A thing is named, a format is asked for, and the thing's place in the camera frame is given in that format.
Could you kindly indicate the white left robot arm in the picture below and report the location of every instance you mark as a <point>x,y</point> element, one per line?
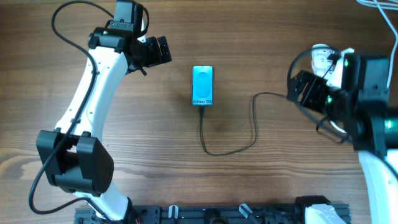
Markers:
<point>72,154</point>

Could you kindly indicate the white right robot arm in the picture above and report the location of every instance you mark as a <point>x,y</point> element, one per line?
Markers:
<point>352,89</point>

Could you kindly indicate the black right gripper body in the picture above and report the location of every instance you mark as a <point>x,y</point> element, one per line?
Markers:
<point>316,94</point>

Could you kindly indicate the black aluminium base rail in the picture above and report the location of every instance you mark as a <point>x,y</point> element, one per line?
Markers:
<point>280,213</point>

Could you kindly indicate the blue screen smartphone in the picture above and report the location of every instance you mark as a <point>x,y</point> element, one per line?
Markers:
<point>202,85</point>

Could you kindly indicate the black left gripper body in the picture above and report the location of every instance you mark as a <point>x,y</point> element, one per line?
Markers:
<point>151,55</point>

